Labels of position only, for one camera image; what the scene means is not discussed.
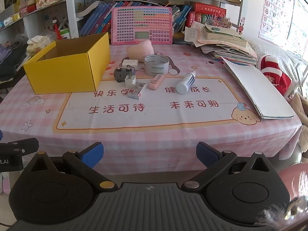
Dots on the row of thin blue booklets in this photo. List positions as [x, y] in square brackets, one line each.
[181, 16]

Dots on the large white folder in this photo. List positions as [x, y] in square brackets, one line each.
[259, 89]

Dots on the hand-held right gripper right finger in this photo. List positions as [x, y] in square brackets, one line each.
[207, 151]

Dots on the white floral bag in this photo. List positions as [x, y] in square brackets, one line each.
[38, 44]

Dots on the red white plush toy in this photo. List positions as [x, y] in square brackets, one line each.
[276, 77]

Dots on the alphabet wall poster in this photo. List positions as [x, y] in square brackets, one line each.
[274, 9]

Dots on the small staples box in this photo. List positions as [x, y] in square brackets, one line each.
[137, 91]

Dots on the row of blue purple books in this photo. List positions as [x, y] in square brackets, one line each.
[96, 19]

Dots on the grey tape roll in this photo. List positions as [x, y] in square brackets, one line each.
[156, 69]

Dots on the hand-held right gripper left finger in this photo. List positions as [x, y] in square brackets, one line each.
[92, 152]

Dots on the grey toy car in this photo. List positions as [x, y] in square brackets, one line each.
[120, 73]

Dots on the green white box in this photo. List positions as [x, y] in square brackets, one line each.
[65, 34]

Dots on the white spray bottle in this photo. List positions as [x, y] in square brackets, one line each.
[184, 84]

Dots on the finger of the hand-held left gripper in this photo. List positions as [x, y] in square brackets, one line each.
[26, 145]

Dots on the grey fluffy fur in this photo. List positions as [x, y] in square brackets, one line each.
[281, 214]

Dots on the pink learning tablet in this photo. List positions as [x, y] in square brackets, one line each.
[142, 21]

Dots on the yellow cardboard box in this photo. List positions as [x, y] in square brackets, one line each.
[67, 74]

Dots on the white wall chart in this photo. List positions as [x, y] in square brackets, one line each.
[298, 28]

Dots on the pile of clothes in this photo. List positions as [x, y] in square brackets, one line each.
[12, 53]

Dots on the pile of papers and booklets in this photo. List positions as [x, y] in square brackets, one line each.
[223, 45]

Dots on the white charger block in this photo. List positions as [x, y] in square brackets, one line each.
[130, 63]

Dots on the red tassel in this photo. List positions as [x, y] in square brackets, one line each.
[57, 32]

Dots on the pink plush toy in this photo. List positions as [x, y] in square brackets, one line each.
[140, 50]

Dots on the white plug adapter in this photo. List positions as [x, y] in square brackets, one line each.
[130, 81]

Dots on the pink utility knife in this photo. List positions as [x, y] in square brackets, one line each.
[156, 81]

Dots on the white bookshelf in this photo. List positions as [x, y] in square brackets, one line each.
[71, 12]

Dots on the red boxed books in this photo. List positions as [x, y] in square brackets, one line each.
[209, 9]

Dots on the thick white book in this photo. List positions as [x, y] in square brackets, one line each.
[84, 10]

